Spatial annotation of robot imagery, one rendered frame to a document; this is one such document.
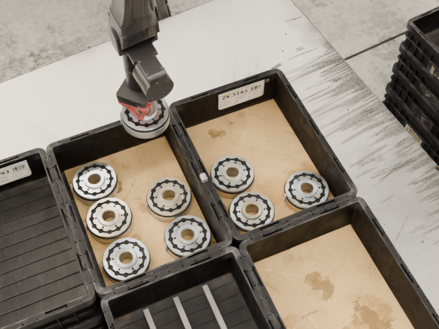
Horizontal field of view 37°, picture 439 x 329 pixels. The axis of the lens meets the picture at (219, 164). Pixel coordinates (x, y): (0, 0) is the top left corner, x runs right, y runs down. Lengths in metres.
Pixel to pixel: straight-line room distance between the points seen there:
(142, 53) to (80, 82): 0.75
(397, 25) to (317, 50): 1.19
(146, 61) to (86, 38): 1.85
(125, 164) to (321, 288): 0.55
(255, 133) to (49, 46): 1.59
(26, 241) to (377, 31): 2.04
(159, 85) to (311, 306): 0.57
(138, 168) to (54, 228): 0.24
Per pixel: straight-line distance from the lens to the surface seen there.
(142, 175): 1.59
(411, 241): 1.71
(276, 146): 1.64
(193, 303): 1.44
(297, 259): 1.49
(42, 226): 1.57
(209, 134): 1.65
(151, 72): 1.21
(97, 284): 1.37
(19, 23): 3.20
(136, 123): 1.42
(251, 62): 1.97
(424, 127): 2.47
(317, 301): 1.46
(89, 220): 1.52
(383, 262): 1.47
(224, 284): 1.45
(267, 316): 1.33
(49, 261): 1.52
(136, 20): 1.15
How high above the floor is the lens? 2.17
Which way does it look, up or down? 57 degrees down
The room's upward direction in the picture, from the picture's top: straight up
